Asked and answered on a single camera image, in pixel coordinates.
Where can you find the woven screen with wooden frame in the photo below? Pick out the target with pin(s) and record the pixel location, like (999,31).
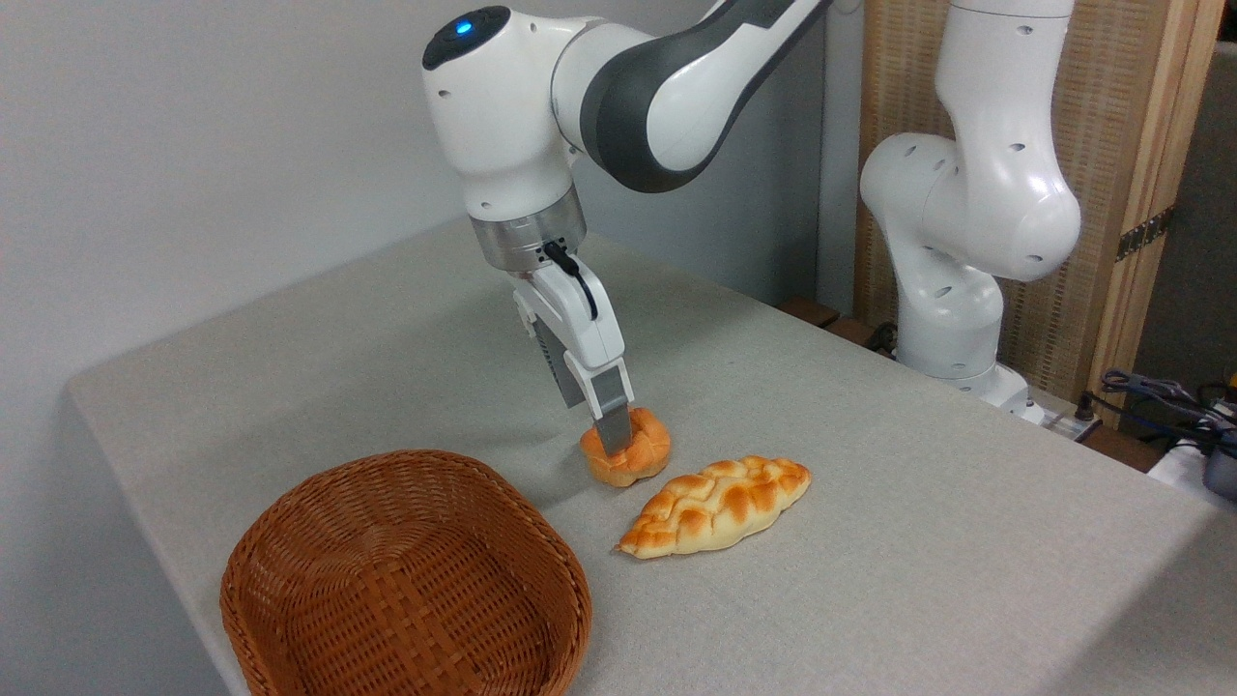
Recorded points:
(1121,116)

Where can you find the long braided bread loaf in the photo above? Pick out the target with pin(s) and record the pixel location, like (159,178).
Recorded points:
(715,507)

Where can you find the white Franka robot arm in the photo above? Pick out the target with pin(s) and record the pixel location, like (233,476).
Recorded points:
(503,126)

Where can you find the white device box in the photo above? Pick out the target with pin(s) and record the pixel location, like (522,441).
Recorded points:
(1184,469)

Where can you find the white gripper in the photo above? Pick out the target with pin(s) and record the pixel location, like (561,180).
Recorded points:
(585,324)

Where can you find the brown woven wicker basket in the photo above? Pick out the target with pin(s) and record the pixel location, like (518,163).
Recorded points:
(406,599)

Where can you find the wooden base boards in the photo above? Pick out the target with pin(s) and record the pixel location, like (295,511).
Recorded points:
(821,317)

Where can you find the black metal screen hinge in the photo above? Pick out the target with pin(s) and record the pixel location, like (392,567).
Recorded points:
(1145,234)

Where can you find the round orange bread roll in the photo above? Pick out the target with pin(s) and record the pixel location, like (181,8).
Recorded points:
(647,449)

